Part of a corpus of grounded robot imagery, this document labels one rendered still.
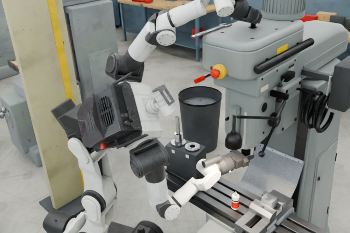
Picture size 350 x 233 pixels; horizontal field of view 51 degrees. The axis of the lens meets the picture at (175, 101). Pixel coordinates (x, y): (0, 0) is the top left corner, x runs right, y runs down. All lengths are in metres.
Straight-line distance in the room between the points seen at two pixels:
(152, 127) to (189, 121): 2.29
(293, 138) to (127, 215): 1.77
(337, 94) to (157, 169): 0.86
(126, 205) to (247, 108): 2.08
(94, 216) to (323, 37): 1.51
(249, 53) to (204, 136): 2.57
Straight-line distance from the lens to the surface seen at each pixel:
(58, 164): 3.33
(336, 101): 1.77
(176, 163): 2.24
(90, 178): 1.93
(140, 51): 1.54
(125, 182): 3.73
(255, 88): 1.54
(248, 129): 1.70
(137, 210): 3.42
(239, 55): 1.42
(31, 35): 2.87
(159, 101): 1.52
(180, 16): 1.43
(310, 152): 2.19
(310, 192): 2.37
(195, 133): 3.90
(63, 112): 1.80
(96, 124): 1.54
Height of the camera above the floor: 2.31
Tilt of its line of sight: 27 degrees down
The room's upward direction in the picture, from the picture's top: 3 degrees counter-clockwise
